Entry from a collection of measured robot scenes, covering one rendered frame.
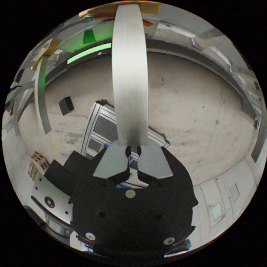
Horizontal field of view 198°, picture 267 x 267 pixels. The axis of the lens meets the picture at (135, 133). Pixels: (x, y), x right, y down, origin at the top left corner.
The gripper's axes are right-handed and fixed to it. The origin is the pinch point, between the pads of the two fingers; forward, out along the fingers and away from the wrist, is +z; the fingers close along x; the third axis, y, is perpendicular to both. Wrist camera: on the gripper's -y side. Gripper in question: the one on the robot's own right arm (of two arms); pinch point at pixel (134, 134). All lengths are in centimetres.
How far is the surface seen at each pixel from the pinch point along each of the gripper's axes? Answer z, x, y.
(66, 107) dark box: 70, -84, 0
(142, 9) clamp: -1.5, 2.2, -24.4
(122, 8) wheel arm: -3.8, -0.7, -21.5
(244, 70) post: 0, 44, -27
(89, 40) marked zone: 9.1, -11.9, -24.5
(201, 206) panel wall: -1, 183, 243
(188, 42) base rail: 12.2, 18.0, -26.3
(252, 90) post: 0, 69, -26
